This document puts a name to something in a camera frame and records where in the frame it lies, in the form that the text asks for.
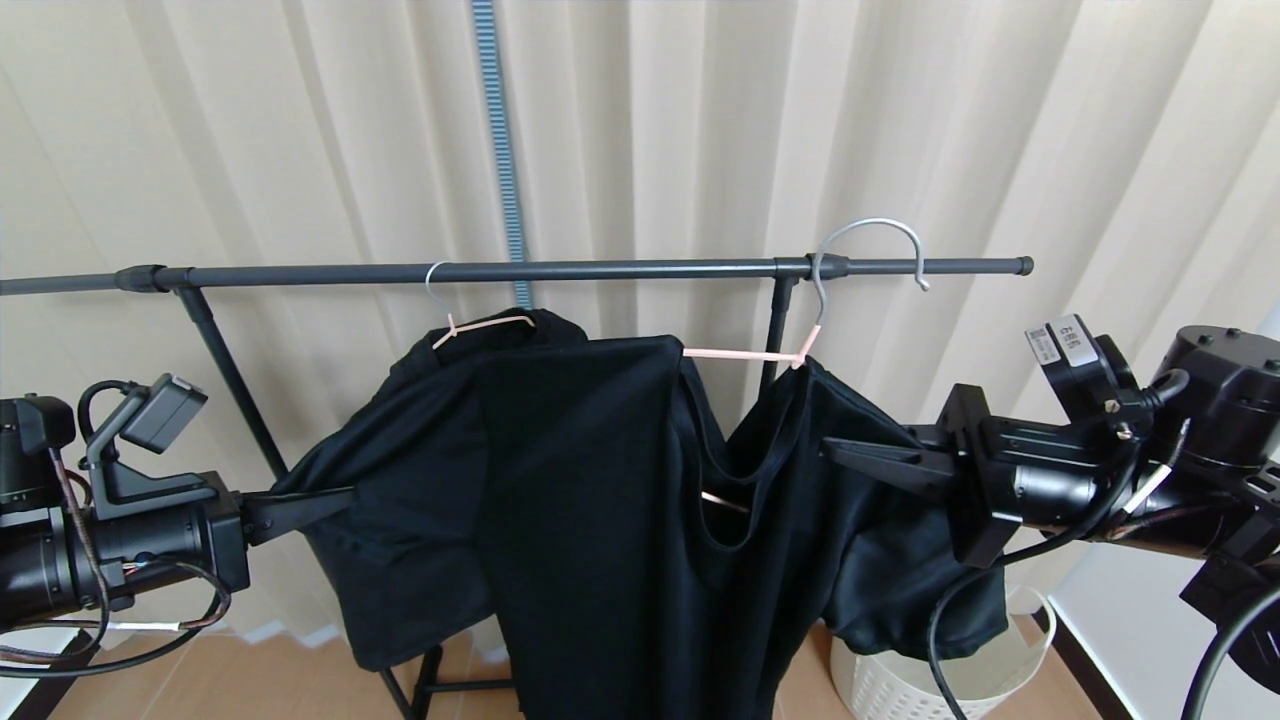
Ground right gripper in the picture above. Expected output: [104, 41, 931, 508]
[935, 383, 1138, 571]

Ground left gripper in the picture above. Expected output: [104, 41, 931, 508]
[93, 488, 253, 608]

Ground pink clothes hanger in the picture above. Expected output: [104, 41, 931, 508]
[682, 217, 932, 517]
[425, 262, 538, 351]

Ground black shorts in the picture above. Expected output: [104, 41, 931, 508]
[385, 308, 591, 401]

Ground black garment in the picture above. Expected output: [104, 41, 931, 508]
[268, 335, 1010, 720]

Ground white laundry basket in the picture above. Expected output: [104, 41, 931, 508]
[829, 585, 1057, 720]

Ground black clothes rack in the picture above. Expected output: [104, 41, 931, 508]
[0, 255, 1035, 720]

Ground beige curtain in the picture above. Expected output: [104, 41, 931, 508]
[0, 0, 1280, 651]

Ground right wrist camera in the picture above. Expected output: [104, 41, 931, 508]
[1024, 314, 1143, 429]

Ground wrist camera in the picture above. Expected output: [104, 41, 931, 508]
[82, 374, 218, 523]
[1024, 314, 1143, 429]

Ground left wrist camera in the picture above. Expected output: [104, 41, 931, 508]
[82, 374, 218, 523]

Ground black cable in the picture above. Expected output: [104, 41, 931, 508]
[925, 368, 1191, 720]
[0, 378, 233, 681]
[1180, 583, 1280, 720]

